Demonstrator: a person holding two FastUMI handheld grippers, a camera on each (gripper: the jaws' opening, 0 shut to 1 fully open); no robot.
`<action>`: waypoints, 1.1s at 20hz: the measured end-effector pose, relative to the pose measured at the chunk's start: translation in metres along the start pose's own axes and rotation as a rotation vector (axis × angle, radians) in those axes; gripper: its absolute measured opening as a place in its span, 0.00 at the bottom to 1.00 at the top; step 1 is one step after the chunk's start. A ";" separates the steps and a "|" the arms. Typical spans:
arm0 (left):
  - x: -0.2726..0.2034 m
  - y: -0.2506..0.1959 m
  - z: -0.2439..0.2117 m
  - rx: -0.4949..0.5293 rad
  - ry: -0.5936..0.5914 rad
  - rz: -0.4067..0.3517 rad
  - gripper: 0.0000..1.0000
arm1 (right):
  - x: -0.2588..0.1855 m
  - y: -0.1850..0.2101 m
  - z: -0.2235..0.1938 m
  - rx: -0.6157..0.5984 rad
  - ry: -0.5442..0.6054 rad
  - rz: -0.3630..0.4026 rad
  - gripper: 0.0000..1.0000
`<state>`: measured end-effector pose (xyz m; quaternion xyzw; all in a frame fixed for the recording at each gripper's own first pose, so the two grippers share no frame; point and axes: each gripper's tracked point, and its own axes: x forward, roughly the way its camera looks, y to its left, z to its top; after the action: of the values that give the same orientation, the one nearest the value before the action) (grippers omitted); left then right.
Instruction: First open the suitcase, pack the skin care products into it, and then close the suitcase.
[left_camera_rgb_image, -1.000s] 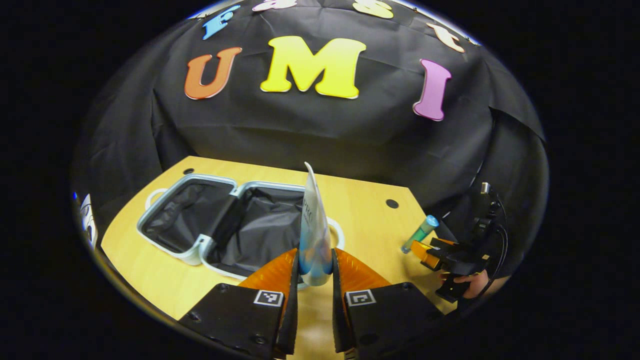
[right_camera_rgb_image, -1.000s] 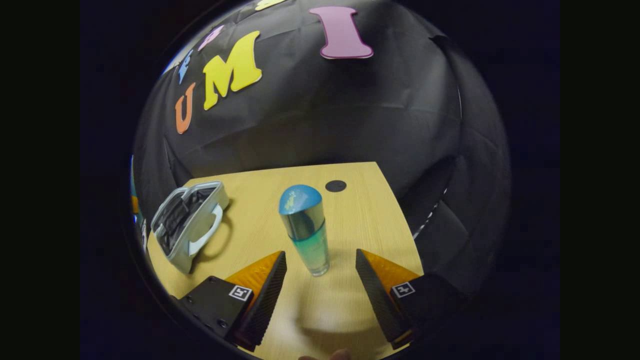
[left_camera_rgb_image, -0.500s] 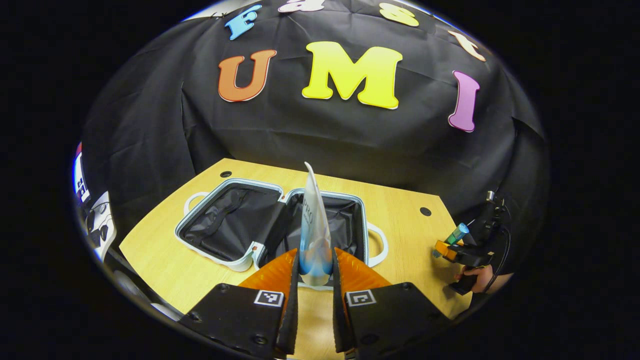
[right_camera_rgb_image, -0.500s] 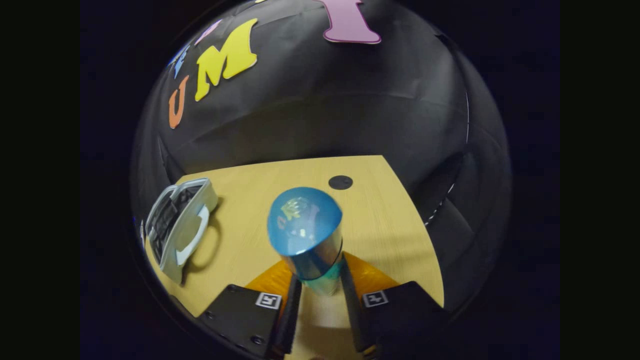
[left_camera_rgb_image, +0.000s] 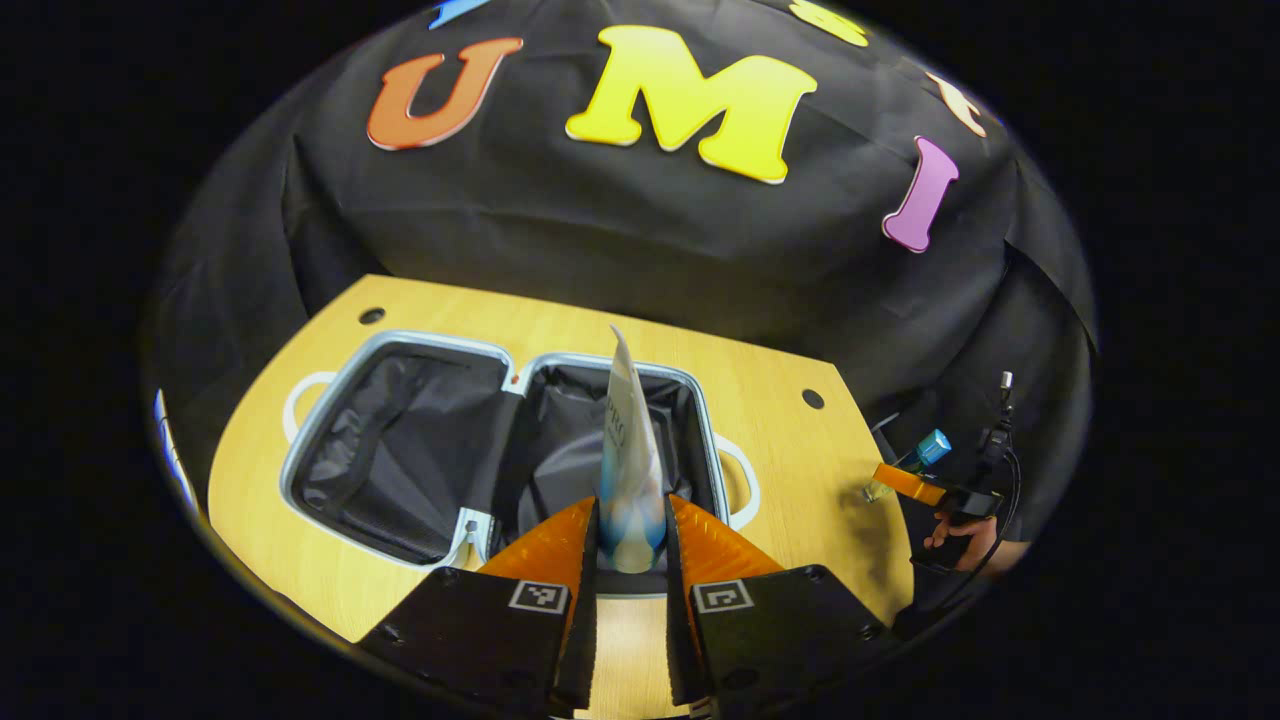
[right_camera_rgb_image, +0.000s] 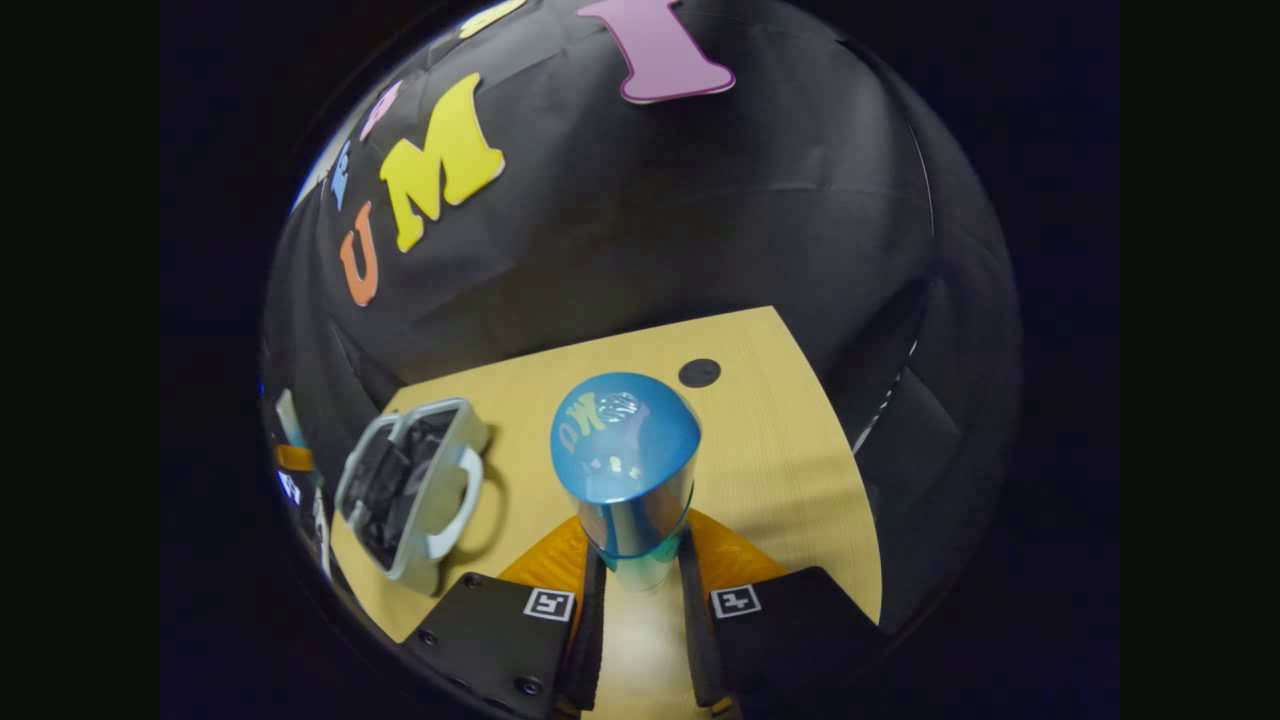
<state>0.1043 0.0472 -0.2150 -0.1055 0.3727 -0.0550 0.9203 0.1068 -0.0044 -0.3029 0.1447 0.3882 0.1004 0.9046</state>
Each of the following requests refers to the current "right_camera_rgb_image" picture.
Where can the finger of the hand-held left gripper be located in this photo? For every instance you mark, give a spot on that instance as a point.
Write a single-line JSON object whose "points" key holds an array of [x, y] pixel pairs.
{"points": [[292, 457]]}

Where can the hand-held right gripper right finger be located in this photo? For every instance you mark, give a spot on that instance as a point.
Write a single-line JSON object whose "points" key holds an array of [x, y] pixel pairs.
{"points": [[700, 650]]}

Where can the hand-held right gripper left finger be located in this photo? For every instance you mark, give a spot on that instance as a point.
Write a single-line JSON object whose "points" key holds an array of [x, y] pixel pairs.
{"points": [[590, 640]]}

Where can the light blue suitcase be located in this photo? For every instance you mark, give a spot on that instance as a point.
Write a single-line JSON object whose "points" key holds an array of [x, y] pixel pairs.
{"points": [[455, 425]]}

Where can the blue capped clear bottle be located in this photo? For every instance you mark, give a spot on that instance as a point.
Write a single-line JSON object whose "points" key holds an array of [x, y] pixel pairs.
{"points": [[625, 450]]}

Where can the black backdrop cloth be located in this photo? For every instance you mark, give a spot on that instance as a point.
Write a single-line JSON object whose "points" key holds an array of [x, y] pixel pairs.
{"points": [[650, 220]]}

